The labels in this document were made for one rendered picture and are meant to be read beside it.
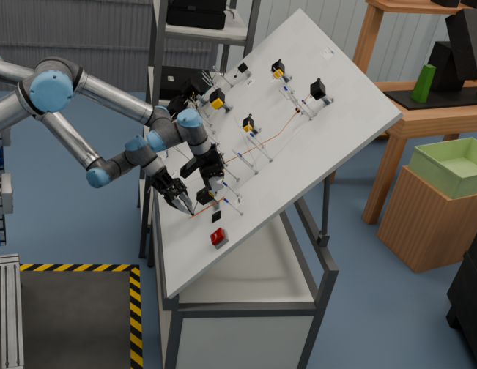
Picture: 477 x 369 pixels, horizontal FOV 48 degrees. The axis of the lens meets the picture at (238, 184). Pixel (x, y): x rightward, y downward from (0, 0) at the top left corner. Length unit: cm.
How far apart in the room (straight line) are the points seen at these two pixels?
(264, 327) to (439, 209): 184
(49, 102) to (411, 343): 250
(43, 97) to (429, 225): 275
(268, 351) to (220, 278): 36
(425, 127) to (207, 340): 245
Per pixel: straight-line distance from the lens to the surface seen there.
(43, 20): 535
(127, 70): 559
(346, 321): 337
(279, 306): 214
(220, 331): 215
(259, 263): 230
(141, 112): 188
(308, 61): 233
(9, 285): 299
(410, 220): 388
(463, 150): 425
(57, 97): 168
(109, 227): 371
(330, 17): 623
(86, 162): 201
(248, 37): 282
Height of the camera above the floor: 225
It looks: 31 degrees down
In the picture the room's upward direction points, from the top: 11 degrees clockwise
